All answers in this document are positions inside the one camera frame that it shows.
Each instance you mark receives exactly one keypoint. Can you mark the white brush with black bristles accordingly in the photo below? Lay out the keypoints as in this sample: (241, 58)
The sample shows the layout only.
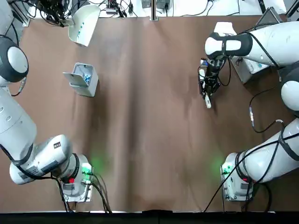
(208, 103)

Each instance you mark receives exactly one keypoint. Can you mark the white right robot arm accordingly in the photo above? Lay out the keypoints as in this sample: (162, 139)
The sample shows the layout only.
(268, 46)

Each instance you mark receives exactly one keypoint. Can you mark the pale green plastic dustpan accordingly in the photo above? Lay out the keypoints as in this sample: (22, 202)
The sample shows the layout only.
(85, 21)

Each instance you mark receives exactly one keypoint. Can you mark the open aluminium case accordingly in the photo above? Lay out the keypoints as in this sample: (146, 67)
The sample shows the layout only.
(250, 74)

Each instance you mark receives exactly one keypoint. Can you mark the blue white capsule heap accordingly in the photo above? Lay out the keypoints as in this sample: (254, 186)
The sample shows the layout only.
(87, 78)

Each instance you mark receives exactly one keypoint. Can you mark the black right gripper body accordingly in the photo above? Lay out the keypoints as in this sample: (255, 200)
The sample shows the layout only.
(213, 70)

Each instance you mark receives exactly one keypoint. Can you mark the white trash can with lid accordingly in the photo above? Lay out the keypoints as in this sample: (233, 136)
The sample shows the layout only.
(88, 89)

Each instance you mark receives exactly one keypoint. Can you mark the usb hub with plugs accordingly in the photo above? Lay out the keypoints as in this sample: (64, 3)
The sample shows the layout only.
(112, 7)

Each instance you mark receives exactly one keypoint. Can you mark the aluminium frame post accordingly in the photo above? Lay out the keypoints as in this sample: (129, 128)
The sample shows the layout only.
(153, 10)

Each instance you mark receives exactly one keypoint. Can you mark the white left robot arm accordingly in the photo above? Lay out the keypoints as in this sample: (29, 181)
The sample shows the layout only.
(16, 128)

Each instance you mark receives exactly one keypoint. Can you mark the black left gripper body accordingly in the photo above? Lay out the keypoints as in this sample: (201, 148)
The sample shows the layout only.
(52, 15)

